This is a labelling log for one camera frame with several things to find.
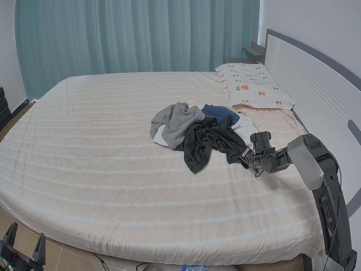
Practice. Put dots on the black chest of drawers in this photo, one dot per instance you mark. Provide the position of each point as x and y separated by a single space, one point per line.
4 109

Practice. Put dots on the bed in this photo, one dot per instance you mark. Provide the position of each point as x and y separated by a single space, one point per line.
98 140

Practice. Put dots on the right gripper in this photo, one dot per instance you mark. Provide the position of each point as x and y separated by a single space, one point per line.
248 158

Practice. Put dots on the grey bedside table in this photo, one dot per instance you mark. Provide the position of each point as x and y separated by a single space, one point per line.
253 51

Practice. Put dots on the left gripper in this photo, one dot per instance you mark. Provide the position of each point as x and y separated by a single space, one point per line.
19 265

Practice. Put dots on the pile of clothes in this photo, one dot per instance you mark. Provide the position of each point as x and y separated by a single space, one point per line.
174 123

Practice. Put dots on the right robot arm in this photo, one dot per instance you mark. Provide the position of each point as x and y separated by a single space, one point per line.
310 162

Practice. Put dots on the black T-shirt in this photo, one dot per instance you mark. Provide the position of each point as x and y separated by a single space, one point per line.
200 145

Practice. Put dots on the white printed pillow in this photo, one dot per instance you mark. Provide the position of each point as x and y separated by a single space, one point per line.
251 83

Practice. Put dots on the blue-green curtain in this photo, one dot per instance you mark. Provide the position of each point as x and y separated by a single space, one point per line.
112 27

